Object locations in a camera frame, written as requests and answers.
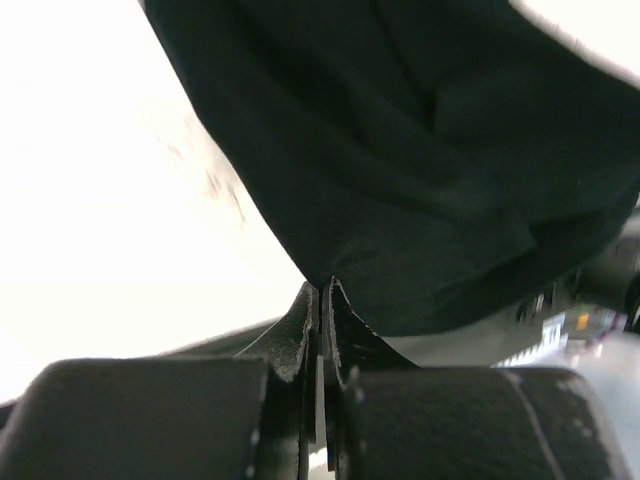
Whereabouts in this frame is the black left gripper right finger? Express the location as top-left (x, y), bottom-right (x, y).
top-left (322, 280), bottom-right (631, 479)

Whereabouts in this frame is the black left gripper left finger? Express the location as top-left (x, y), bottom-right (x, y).
top-left (1, 285), bottom-right (319, 480)

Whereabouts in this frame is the black t shirt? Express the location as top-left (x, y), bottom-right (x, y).
top-left (144, 1), bottom-right (639, 336)

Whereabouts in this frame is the slotted cable duct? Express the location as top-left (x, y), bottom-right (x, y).
top-left (492, 309), bottom-right (621, 369)

